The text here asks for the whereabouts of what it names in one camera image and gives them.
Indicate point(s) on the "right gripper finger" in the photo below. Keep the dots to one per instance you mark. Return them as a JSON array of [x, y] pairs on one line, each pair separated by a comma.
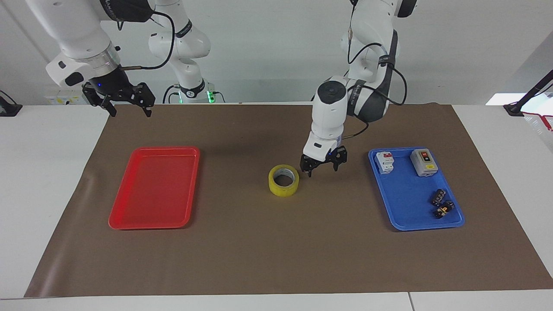
[[146, 96], [107, 102]]

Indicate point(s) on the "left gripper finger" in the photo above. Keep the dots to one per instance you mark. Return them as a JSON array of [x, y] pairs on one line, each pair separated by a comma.
[[339, 159], [308, 166]]

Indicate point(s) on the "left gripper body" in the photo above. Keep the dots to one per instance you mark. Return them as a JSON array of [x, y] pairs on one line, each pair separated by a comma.
[[331, 154]]

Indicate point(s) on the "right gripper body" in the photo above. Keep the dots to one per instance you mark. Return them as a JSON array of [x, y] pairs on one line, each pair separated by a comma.
[[111, 80]]

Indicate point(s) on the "yellow tape roll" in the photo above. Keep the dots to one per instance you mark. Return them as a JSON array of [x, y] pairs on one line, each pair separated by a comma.
[[283, 188]]

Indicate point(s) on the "white circuit breaker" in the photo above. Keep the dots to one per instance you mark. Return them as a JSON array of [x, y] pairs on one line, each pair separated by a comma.
[[384, 163]]

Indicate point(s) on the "blue plastic tray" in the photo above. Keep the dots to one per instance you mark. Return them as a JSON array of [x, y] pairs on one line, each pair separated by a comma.
[[410, 198]]

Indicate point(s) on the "red plastic tray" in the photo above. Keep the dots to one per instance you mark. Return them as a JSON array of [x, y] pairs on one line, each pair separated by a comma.
[[155, 190]]

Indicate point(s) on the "black stand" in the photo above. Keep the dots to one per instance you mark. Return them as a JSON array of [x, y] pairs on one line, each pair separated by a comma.
[[8, 109], [533, 91]]

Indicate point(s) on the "small black connector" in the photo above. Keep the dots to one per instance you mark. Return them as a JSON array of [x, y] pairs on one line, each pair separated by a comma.
[[444, 209], [438, 197]]

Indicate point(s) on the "grey switch box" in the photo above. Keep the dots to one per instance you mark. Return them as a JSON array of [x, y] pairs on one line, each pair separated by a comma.
[[424, 163]]

